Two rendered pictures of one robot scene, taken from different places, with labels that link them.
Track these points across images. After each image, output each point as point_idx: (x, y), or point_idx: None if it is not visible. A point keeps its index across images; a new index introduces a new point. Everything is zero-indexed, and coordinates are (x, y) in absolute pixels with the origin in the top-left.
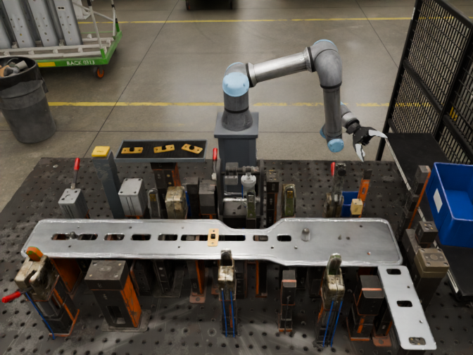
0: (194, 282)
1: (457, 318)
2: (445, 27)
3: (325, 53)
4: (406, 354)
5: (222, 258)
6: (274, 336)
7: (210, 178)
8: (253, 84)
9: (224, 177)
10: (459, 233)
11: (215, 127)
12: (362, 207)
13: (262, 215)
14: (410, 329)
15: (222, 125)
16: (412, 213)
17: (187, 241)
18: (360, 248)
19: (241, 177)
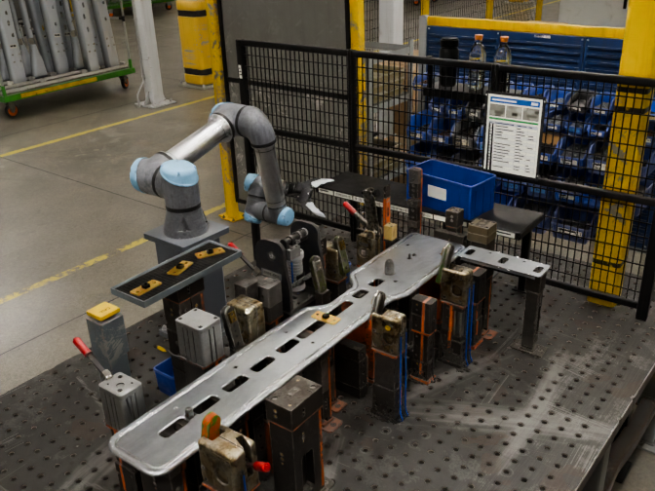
0: (326, 398)
1: (500, 291)
2: (303, 66)
3: (249, 109)
4: (539, 286)
5: (379, 305)
6: (430, 391)
7: (153, 347)
8: None
9: (289, 250)
10: (477, 201)
11: (171, 243)
12: None
13: None
14: (526, 268)
15: (178, 237)
16: (419, 221)
17: (311, 334)
18: (432, 254)
19: (216, 303)
